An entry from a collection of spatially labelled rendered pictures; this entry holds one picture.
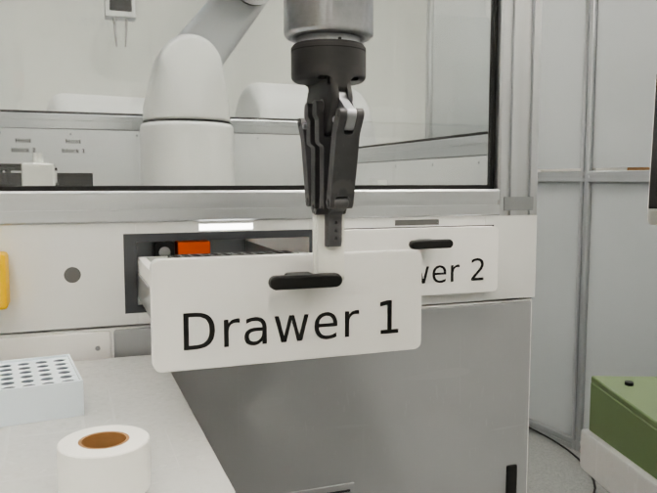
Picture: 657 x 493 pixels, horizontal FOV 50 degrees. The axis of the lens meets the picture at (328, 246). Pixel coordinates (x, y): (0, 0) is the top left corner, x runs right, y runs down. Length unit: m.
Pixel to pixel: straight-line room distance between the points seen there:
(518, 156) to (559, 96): 1.60
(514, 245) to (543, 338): 1.69
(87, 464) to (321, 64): 0.40
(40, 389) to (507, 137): 0.83
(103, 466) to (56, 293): 0.49
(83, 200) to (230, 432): 0.41
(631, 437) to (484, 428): 0.63
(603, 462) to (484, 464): 0.61
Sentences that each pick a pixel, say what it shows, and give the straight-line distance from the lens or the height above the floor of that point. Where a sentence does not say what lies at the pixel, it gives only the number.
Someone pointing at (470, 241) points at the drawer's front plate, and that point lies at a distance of 1.18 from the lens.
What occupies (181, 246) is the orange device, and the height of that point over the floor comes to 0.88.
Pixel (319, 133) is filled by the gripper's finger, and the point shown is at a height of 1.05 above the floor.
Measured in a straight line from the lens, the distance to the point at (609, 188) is 2.64.
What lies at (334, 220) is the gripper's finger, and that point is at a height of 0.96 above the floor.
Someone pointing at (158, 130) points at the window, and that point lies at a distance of 1.04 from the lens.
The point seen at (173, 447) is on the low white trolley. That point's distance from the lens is 0.68.
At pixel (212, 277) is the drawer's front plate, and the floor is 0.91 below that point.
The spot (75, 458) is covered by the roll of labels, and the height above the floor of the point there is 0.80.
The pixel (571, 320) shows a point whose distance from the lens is 2.80.
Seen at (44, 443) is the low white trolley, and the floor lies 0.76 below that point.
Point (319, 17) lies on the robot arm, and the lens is 0.68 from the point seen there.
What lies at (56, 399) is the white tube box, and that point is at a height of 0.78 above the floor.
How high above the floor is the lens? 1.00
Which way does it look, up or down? 5 degrees down
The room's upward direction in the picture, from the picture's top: straight up
